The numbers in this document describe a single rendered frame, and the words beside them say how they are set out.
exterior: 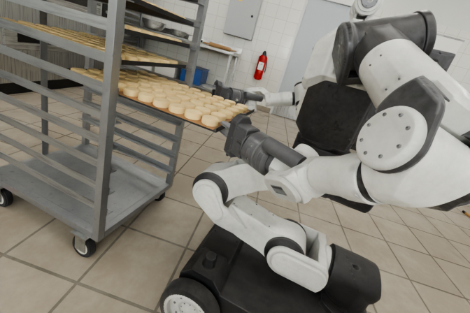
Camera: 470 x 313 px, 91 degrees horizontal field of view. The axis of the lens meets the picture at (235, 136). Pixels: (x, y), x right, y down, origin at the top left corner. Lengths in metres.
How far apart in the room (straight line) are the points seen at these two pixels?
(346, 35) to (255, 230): 0.69
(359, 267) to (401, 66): 0.73
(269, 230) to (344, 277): 0.27
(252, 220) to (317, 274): 0.26
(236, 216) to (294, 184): 0.49
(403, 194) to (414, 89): 0.12
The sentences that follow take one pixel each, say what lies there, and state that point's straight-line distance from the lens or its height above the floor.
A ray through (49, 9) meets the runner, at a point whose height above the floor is 0.87.
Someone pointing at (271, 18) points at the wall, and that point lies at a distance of 4.50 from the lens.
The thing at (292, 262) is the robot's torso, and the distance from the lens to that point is 0.90.
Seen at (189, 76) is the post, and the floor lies 0.74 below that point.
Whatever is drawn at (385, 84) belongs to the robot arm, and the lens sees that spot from 0.39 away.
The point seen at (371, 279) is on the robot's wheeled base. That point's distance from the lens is 0.99.
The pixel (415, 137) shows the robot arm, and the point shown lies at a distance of 0.29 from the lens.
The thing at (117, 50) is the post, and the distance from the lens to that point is 0.76.
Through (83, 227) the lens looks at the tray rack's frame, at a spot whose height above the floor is 0.15.
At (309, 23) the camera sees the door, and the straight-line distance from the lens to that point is 4.54.
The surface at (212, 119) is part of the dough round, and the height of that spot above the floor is 0.70.
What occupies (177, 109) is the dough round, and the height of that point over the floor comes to 0.70.
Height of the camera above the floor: 0.89
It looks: 19 degrees down
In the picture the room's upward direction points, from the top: 16 degrees clockwise
